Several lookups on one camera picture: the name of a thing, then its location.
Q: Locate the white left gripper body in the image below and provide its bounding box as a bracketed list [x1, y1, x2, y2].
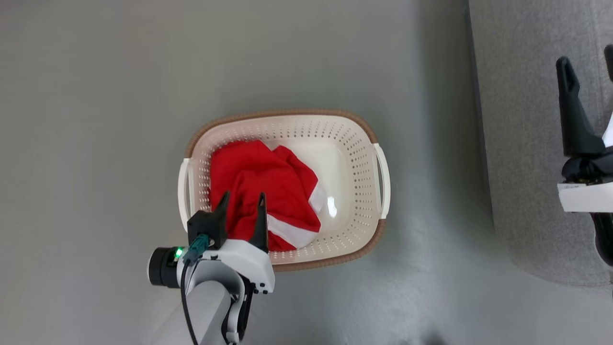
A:
[148, 239, 276, 295]

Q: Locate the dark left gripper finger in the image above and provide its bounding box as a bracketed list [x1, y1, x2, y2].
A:
[250, 192, 270, 253]
[187, 191, 231, 250]

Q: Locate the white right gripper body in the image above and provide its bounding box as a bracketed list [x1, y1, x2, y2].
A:
[557, 113, 613, 267]

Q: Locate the red and white garment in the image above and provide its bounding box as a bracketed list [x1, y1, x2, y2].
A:
[209, 139, 326, 252]

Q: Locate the grey fabric sofa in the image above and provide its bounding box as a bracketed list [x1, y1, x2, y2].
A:
[467, 0, 613, 288]

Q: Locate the cream perforated laundry basket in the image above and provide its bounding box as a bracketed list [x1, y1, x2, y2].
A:
[178, 109, 391, 273]

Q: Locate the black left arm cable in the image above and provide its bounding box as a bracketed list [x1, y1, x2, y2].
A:
[180, 234, 211, 345]

